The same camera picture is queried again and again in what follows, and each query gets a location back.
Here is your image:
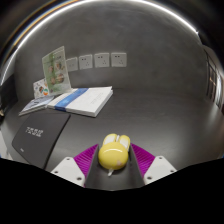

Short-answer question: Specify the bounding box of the white book with blue band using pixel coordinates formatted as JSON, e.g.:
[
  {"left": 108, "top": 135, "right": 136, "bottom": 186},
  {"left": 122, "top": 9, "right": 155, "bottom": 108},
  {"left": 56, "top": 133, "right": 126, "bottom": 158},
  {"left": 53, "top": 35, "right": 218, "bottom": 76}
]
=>
[{"left": 47, "top": 85, "right": 114, "bottom": 118}]

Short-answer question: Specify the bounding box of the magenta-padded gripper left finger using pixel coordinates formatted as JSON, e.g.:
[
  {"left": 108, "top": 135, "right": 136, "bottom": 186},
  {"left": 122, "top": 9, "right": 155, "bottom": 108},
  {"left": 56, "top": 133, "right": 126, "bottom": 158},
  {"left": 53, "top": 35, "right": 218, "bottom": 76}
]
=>
[{"left": 50, "top": 143, "right": 113, "bottom": 191}]

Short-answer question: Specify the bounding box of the green menu card stand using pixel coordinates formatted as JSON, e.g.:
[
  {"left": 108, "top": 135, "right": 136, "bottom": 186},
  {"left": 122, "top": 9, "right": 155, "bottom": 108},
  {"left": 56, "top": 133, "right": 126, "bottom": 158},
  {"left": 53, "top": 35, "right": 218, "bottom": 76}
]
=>
[{"left": 41, "top": 45, "right": 73, "bottom": 96}]

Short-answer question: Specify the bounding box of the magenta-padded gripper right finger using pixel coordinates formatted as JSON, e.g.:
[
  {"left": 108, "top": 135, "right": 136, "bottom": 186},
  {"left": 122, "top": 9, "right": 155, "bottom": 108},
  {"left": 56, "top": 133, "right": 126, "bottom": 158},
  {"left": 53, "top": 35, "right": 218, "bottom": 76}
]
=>
[{"left": 113, "top": 142, "right": 178, "bottom": 191}]

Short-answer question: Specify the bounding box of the small colourful picture card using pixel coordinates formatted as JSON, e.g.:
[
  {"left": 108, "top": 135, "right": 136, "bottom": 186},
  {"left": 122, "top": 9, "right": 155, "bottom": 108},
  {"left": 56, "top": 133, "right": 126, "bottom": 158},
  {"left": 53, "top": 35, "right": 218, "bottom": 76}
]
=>
[{"left": 32, "top": 78, "right": 51, "bottom": 100}]

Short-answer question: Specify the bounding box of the grey striped booklet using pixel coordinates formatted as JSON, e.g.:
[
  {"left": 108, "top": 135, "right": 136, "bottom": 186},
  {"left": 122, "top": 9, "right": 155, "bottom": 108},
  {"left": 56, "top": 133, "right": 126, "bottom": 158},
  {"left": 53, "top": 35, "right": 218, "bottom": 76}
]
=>
[{"left": 18, "top": 94, "right": 55, "bottom": 117}]

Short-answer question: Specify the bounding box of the wooden framed glass door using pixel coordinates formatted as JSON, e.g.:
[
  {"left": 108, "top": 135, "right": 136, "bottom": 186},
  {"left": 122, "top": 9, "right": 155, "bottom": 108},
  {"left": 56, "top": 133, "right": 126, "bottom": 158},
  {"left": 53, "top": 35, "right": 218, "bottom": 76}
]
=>
[{"left": 203, "top": 46, "right": 224, "bottom": 113}]

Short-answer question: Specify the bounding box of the white ceiling light strip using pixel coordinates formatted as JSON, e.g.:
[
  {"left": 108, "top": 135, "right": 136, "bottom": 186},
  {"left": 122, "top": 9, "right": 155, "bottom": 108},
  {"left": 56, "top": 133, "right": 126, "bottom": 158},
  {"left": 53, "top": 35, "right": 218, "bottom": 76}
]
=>
[{"left": 0, "top": 0, "right": 200, "bottom": 86}]

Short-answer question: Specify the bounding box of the yellow rabbit-shaped computer mouse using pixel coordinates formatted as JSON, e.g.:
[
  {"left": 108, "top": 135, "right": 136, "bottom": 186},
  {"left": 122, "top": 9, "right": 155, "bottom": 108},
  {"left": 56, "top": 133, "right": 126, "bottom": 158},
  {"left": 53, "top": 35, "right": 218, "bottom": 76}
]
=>
[{"left": 97, "top": 133, "right": 132, "bottom": 177}]

